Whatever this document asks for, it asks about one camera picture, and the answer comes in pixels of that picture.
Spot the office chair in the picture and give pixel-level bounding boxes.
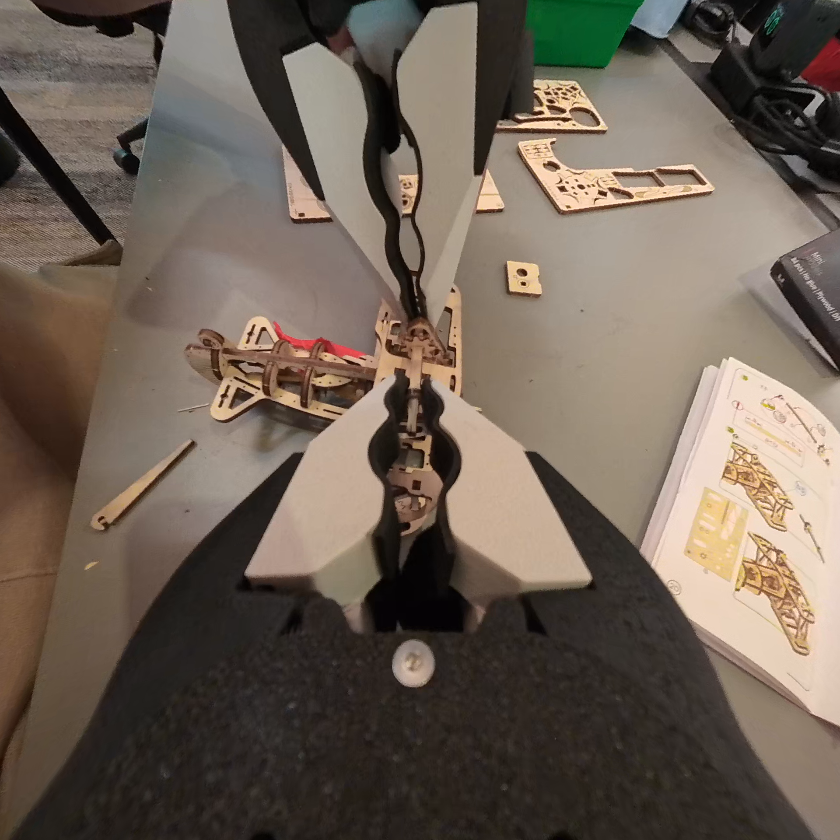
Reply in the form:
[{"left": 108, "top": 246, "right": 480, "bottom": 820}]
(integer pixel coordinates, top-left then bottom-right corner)
[{"left": 39, "top": 0, "right": 173, "bottom": 177}]

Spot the white instruction booklet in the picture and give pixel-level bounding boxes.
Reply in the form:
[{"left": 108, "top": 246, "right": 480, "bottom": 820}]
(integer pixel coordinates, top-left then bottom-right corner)
[{"left": 640, "top": 357, "right": 840, "bottom": 728}]

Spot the small square wooden piece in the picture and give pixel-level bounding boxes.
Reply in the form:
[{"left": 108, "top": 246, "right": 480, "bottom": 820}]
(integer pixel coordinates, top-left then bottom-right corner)
[{"left": 504, "top": 260, "right": 543, "bottom": 299}]

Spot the red rubber band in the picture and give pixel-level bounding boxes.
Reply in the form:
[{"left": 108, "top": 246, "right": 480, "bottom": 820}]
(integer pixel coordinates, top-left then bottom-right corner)
[{"left": 270, "top": 320, "right": 364, "bottom": 361}]

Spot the black power block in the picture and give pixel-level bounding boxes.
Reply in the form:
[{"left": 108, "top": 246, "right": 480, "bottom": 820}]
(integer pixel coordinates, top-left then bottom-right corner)
[{"left": 710, "top": 42, "right": 770, "bottom": 114}]

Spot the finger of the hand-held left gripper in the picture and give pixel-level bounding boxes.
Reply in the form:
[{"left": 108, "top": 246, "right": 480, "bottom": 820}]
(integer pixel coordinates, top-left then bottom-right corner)
[
  {"left": 282, "top": 42, "right": 421, "bottom": 316},
  {"left": 392, "top": 2, "right": 490, "bottom": 315}
]

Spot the black device with green light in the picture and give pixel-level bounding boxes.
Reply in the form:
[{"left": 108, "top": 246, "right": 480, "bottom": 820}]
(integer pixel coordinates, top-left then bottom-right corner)
[{"left": 750, "top": 0, "right": 829, "bottom": 74}]

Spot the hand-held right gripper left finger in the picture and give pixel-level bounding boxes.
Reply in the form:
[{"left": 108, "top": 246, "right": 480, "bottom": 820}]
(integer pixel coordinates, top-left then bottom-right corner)
[{"left": 244, "top": 374, "right": 403, "bottom": 632}]

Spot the wooden sheet with round cutouts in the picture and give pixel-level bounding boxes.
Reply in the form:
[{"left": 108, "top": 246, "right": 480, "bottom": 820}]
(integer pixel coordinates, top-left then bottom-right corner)
[{"left": 497, "top": 79, "right": 609, "bottom": 135}]

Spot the wooden model airplane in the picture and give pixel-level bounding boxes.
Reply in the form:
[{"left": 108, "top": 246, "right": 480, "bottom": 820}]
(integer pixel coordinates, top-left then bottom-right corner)
[{"left": 184, "top": 282, "right": 483, "bottom": 540}]

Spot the light blue cloth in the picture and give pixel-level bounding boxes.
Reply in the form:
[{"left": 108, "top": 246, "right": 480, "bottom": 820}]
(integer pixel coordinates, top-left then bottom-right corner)
[{"left": 629, "top": 0, "right": 691, "bottom": 35}]

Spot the green plastic bin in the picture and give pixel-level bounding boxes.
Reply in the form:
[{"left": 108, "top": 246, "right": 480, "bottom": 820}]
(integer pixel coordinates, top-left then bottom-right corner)
[{"left": 525, "top": 0, "right": 644, "bottom": 70}]

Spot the black cardboard box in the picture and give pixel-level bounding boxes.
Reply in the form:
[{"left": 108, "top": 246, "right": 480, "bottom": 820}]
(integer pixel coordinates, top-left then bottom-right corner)
[{"left": 768, "top": 227, "right": 840, "bottom": 376}]

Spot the black cable bundle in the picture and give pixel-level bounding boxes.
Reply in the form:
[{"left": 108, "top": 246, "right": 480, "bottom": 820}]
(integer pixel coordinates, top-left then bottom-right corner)
[{"left": 747, "top": 82, "right": 840, "bottom": 201}]

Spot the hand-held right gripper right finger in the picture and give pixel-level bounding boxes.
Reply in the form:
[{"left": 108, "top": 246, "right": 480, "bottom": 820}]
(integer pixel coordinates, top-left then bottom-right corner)
[{"left": 420, "top": 375, "right": 595, "bottom": 632}]

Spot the beige upholstered seat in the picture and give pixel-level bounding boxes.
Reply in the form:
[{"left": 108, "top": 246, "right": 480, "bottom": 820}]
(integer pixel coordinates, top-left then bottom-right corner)
[{"left": 0, "top": 239, "right": 126, "bottom": 769}]

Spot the pointed wooden stick piece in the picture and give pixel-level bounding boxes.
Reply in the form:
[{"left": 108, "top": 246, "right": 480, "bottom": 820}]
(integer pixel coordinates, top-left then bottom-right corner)
[{"left": 90, "top": 437, "right": 197, "bottom": 532}]

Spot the grey desk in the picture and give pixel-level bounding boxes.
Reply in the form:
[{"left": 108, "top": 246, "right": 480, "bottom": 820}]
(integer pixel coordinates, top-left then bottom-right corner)
[{"left": 13, "top": 0, "right": 840, "bottom": 840}]

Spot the long wooden cutout sheet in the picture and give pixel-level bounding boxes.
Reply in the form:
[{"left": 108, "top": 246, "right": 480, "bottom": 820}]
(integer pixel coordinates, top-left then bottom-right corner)
[{"left": 516, "top": 137, "right": 715, "bottom": 216}]

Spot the red object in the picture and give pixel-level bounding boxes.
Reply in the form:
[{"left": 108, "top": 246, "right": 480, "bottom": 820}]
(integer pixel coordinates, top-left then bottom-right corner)
[{"left": 802, "top": 55, "right": 840, "bottom": 94}]

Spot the black metal bar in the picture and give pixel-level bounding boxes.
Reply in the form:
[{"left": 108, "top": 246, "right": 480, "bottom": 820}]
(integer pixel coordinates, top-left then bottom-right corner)
[{"left": 0, "top": 85, "right": 119, "bottom": 247}]

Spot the rectangular wooden part sheet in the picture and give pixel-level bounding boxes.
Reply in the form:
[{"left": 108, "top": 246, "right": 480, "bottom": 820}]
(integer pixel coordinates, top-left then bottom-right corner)
[{"left": 281, "top": 144, "right": 505, "bottom": 224}]

